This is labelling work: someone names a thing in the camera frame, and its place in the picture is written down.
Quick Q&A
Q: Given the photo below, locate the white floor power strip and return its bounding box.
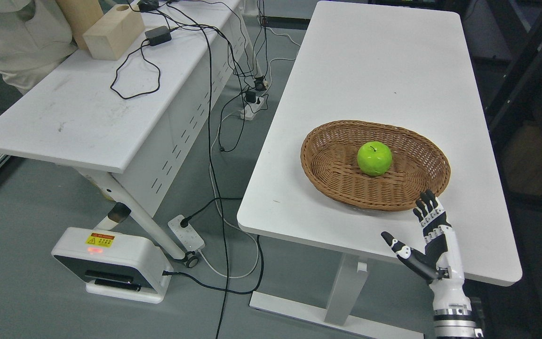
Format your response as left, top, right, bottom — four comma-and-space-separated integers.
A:
167, 215, 205, 252

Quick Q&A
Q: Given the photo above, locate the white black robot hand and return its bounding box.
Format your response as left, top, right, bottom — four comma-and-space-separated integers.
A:
381, 190, 472, 318

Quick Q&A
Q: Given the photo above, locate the green apple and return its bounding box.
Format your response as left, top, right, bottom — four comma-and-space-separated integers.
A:
357, 141, 393, 176

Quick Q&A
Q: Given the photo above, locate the white perforated side table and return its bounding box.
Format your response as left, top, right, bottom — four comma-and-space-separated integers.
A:
0, 0, 252, 267

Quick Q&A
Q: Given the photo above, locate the far white power strip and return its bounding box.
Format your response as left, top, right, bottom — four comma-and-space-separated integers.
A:
239, 96, 265, 121

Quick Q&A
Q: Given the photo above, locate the white standing desk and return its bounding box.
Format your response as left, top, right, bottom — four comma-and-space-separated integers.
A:
237, 1, 522, 339

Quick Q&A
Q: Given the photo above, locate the black computer mouse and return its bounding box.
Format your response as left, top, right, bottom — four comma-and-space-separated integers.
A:
137, 0, 160, 12

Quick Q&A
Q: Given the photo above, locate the tall wooden board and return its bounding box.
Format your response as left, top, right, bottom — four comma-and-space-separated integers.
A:
56, 0, 104, 50

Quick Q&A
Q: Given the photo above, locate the black power adapter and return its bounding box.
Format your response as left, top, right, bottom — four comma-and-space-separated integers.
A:
144, 26, 172, 46

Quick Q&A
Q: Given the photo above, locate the light wooden block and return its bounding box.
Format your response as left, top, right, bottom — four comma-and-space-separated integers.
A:
82, 4, 144, 61

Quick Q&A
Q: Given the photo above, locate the person in beige clothes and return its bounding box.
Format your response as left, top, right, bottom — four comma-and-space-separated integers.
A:
0, 0, 77, 94

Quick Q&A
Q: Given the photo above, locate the brown wicker basket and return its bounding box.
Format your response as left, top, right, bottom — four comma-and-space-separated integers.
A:
301, 120, 450, 211

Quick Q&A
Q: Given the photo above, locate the black metal shelf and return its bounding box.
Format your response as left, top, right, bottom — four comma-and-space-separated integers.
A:
446, 0, 542, 199

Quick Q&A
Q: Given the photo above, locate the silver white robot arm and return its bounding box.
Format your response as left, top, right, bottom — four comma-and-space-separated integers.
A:
434, 307, 485, 339

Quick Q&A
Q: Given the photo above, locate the white box device warning label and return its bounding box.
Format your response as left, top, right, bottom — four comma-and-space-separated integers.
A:
51, 227, 172, 303

